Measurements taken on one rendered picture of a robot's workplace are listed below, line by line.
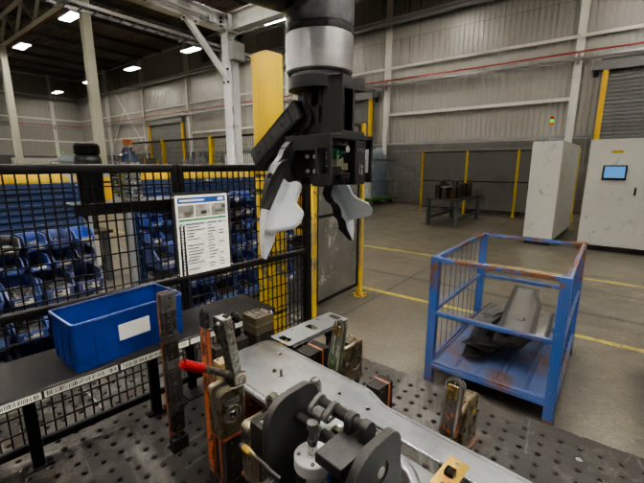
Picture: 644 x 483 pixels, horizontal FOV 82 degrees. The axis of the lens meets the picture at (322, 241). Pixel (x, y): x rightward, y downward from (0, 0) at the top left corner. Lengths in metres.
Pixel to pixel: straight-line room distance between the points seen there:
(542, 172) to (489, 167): 4.45
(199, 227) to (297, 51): 1.05
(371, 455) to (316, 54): 0.48
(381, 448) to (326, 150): 0.39
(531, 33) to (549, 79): 1.63
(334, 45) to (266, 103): 1.22
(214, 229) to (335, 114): 1.09
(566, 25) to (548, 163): 7.53
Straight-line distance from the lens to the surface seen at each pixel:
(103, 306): 1.30
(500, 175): 12.61
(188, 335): 1.24
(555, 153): 8.38
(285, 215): 0.40
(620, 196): 8.39
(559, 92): 14.81
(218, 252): 1.47
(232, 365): 0.90
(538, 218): 8.46
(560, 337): 2.53
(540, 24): 15.37
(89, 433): 1.53
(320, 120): 0.43
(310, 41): 0.43
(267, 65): 1.67
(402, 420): 0.91
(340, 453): 0.58
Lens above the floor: 1.54
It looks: 12 degrees down
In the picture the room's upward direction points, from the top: straight up
